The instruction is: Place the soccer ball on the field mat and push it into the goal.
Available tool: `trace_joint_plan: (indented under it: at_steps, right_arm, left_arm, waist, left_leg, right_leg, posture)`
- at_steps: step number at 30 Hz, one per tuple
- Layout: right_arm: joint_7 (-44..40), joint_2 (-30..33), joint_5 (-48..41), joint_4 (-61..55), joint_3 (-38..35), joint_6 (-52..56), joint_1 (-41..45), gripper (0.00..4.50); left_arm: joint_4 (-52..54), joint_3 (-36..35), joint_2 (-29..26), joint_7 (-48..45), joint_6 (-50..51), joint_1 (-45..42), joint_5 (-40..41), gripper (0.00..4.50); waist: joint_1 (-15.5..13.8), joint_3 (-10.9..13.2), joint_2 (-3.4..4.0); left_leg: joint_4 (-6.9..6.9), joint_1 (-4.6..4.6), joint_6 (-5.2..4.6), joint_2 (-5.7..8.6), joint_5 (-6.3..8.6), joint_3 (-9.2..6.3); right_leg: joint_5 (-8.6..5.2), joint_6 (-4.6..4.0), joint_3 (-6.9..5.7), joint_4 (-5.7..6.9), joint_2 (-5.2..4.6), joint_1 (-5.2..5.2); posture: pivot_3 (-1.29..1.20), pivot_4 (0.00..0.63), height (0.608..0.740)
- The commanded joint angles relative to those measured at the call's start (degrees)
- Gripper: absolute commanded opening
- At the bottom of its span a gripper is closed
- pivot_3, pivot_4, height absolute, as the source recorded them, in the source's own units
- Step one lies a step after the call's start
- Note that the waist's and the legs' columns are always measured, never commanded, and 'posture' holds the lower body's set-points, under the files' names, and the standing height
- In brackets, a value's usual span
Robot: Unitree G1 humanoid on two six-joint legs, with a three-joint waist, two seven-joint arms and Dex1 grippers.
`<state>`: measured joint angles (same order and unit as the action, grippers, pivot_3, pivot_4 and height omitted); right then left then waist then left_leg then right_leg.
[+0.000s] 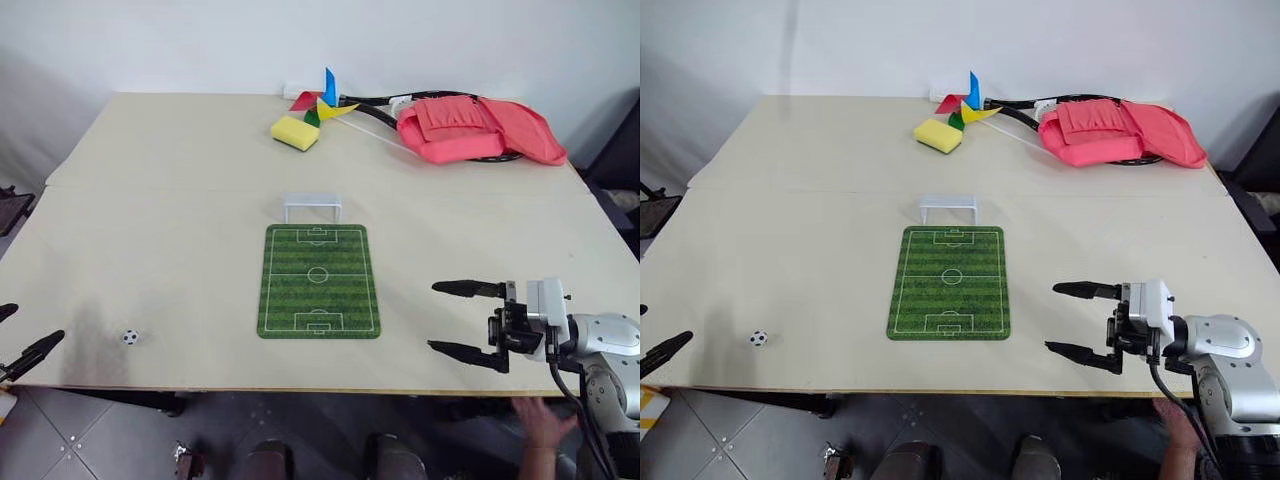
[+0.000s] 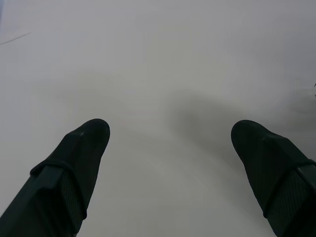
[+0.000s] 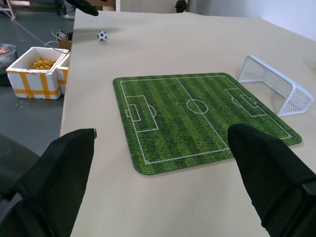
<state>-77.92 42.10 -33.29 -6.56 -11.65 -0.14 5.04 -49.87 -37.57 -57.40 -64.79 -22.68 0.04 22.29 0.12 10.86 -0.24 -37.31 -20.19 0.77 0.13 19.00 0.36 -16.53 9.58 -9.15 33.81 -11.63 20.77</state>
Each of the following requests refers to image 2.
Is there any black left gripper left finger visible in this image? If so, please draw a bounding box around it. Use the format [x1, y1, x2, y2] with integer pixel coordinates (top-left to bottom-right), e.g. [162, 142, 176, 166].
[0, 118, 111, 237]

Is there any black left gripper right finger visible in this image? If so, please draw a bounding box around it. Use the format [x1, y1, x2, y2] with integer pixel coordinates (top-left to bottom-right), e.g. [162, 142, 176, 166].
[231, 119, 316, 237]

